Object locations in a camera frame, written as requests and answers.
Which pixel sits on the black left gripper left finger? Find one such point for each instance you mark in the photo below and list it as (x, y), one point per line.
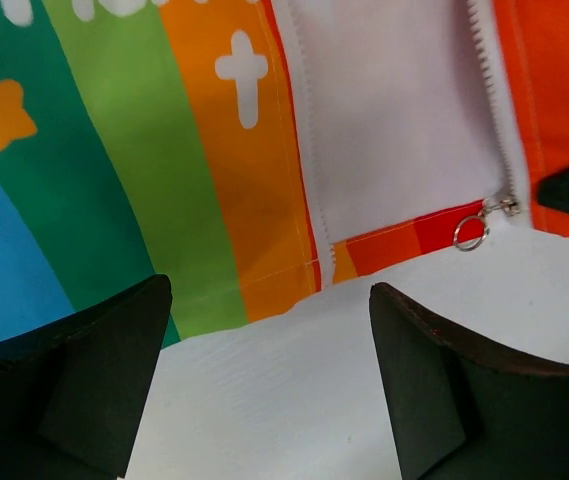
(73, 392)

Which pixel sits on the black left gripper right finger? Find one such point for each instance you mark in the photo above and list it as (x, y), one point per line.
(463, 406)

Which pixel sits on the rainbow white red kids jacket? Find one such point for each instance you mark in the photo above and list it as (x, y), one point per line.
(257, 152)

